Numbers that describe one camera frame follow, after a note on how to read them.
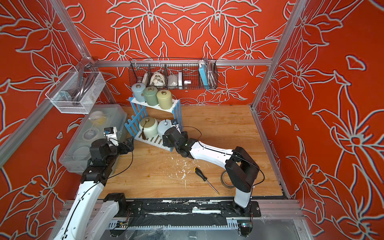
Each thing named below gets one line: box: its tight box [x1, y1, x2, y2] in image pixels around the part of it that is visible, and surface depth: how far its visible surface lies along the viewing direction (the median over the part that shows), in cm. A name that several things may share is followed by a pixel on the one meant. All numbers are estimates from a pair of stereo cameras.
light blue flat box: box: [198, 65, 209, 89], surface depth 87 cm
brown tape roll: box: [220, 170, 236, 188], surface depth 81 cm
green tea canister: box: [143, 86, 159, 106], surface depth 80 cm
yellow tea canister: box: [156, 89, 173, 110], surface depth 79 cm
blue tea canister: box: [131, 82, 146, 103], surface depth 82 cm
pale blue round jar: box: [157, 119, 172, 136], surface depth 93 cm
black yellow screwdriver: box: [193, 167, 220, 195], surface depth 85 cm
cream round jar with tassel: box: [139, 116, 159, 140], surface depth 96 cm
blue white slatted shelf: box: [124, 97, 183, 152], surface depth 96 cm
